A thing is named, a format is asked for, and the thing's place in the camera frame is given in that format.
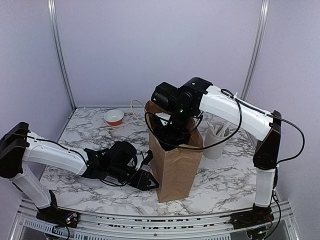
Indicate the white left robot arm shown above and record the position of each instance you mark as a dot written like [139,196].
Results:
[21,146]

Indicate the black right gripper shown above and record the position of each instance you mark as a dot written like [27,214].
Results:
[163,137]

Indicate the brown paper bag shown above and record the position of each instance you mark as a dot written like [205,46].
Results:
[175,170]

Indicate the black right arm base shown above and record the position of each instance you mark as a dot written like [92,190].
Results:
[256,216]

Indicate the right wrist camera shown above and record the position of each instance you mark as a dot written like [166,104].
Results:
[163,117]

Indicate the white cylindrical utensil holder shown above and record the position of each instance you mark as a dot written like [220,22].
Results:
[214,152]

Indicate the aluminium front rail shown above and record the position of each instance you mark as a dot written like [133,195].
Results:
[102,226]

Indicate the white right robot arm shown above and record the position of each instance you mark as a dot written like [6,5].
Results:
[199,95]

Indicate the white wrapped stirrers bundle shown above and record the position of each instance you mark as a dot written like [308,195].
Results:
[219,129]

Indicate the orange white bowl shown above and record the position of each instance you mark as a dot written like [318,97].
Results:
[114,117]

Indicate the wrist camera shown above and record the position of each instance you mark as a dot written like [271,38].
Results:
[163,117]
[146,157]

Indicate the aluminium frame post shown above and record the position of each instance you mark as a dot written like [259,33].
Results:
[59,52]
[259,38]

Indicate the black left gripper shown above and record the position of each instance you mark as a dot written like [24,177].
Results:
[143,181]

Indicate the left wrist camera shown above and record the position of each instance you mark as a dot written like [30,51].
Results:
[146,157]

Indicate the right aluminium frame post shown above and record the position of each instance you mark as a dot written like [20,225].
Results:
[259,38]

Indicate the left aluminium frame post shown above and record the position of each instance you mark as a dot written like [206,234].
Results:
[59,52]

